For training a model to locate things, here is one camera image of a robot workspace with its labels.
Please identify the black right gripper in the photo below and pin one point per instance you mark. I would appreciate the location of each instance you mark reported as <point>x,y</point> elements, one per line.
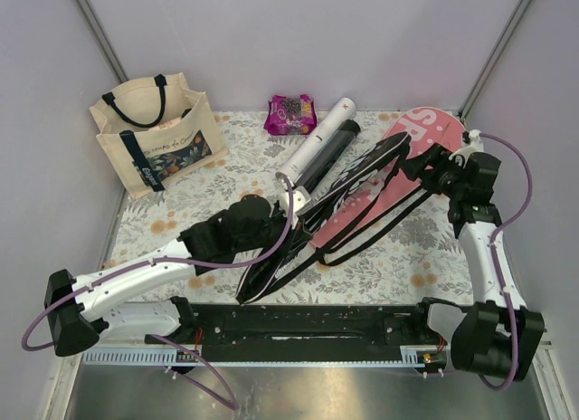
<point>438,157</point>

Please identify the black shuttlecock tube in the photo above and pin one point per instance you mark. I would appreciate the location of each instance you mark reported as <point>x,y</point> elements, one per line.
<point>320,165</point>

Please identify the pink racket cover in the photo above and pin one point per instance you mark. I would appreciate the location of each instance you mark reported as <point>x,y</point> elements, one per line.
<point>426,126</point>

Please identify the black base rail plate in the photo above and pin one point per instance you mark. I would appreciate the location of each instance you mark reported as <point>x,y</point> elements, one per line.
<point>306,334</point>

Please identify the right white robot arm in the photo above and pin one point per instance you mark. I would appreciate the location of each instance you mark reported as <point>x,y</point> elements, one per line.
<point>498,336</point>

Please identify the purple snack packet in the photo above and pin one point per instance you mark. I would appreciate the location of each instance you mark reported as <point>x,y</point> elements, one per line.
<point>291,115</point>

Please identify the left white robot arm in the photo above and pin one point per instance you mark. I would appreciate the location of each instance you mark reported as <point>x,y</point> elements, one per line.
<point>79,309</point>

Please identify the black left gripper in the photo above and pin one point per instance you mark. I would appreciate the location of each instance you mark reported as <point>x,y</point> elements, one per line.
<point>279,212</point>

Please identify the white cable duct strip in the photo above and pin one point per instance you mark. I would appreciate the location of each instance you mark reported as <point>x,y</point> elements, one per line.
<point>171,357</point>

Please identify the white shuttlecock tube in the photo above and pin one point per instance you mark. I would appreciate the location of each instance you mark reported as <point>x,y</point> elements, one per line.
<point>316,140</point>

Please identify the beige canvas tote bag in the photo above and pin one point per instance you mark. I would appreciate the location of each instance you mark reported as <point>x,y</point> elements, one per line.
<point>155,130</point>

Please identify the black racket cover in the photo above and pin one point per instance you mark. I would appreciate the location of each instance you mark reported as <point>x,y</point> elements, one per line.
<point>264,278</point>

